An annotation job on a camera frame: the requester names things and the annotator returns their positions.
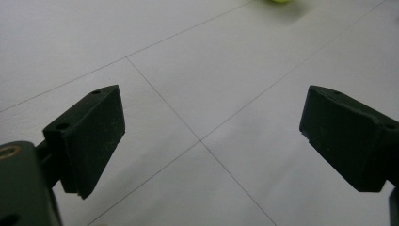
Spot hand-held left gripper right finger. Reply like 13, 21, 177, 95
298, 85, 399, 193

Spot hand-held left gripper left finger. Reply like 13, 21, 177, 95
36, 84, 126, 201

